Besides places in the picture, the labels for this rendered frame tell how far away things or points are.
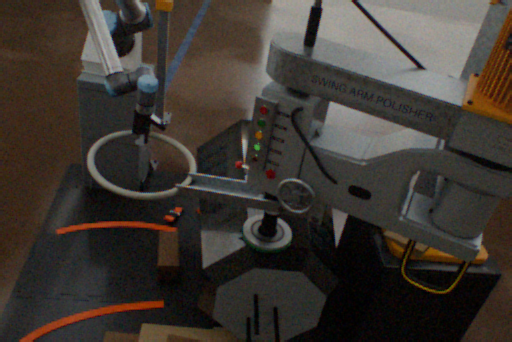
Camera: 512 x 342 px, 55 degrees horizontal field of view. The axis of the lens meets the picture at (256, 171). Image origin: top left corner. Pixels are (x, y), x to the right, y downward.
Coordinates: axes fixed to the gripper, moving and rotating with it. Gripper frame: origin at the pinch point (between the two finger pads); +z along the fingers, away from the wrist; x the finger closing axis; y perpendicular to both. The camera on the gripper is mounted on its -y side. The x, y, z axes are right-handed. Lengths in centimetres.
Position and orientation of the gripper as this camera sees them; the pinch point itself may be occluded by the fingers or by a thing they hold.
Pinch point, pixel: (146, 145)
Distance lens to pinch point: 254.2
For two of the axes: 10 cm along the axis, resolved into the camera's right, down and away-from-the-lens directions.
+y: -9.8, -1.3, -1.8
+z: -2.1, 7.9, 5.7
